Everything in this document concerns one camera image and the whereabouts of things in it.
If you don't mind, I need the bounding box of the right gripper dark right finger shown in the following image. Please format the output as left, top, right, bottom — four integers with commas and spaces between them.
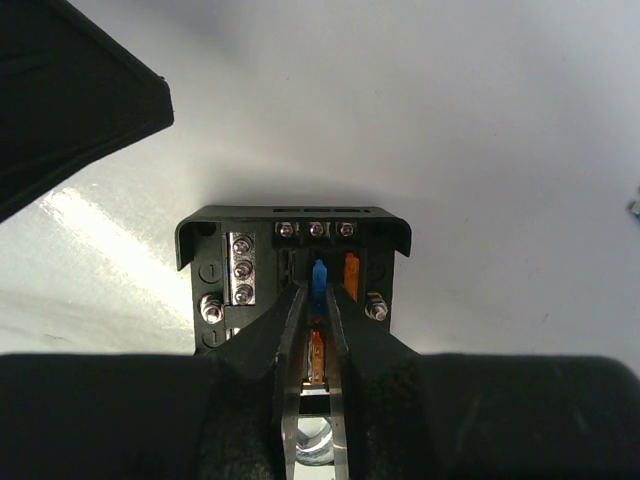
326, 284, 425, 479

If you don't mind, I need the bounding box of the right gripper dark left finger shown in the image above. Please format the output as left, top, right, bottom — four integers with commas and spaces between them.
212, 282, 308, 479

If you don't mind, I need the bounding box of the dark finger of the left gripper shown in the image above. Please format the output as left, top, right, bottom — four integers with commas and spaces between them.
1, 1, 174, 219

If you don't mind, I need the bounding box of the orange blade fuse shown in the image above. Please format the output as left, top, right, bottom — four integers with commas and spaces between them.
343, 252, 360, 301
307, 330, 325, 385

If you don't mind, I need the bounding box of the blue blade fuse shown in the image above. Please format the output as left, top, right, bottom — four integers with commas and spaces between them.
628, 199, 640, 221
311, 259, 328, 308

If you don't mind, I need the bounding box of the black fuse box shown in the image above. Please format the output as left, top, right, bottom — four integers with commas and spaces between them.
175, 206, 412, 396

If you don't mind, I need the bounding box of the steel open-end wrench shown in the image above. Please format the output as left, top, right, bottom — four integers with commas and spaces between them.
296, 417, 334, 467

